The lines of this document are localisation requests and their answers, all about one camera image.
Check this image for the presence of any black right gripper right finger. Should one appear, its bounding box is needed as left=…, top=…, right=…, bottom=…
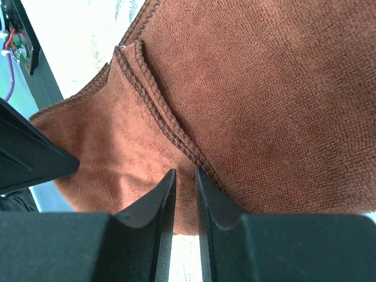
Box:
left=196, top=170, right=375, bottom=281

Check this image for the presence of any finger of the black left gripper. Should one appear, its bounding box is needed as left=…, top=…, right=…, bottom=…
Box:
left=1, top=99, right=79, bottom=194

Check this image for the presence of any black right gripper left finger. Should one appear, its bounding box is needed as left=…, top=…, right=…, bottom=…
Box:
left=1, top=170, right=176, bottom=281

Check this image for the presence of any brown towel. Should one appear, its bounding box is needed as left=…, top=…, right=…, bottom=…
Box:
left=31, top=1, right=375, bottom=235

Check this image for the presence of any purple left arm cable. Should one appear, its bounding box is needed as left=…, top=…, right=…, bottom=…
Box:
left=3, top=52, right=16, bottom=102

